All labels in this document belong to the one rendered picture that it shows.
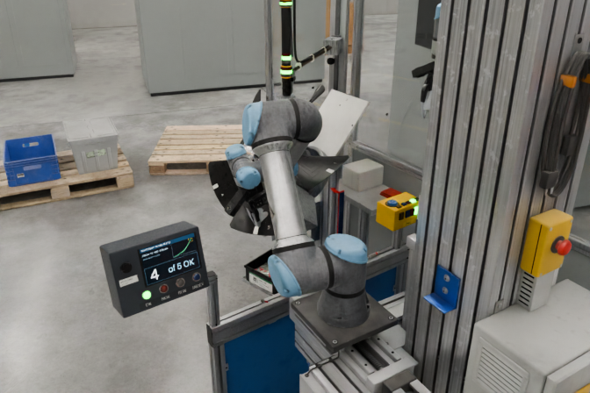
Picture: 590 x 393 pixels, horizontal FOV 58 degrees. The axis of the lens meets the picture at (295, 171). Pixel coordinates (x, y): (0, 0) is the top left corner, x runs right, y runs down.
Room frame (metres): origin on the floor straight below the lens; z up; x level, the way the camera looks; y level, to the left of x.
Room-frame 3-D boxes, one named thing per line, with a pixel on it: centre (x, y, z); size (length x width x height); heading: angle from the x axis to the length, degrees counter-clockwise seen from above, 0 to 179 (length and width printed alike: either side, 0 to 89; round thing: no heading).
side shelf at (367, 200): (2.40, -0.35, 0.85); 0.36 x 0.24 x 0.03; 35
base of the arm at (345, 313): (1.24, -0.14, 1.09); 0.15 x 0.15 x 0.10
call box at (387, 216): (1.86, -0.41, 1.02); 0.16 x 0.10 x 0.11; 125
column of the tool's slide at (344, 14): (2.67, -0.22, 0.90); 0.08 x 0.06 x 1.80; 70
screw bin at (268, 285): (1.73, 0.06, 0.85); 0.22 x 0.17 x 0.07; 140
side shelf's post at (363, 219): (2.40, -0.35, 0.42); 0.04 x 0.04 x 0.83; 35
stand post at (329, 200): (2.29, -0.17, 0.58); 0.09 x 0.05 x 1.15; 35
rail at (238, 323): (1.64, -0.09, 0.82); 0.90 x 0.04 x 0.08; 125
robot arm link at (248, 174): (1.69, 0.15, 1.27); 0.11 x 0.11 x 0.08; 20
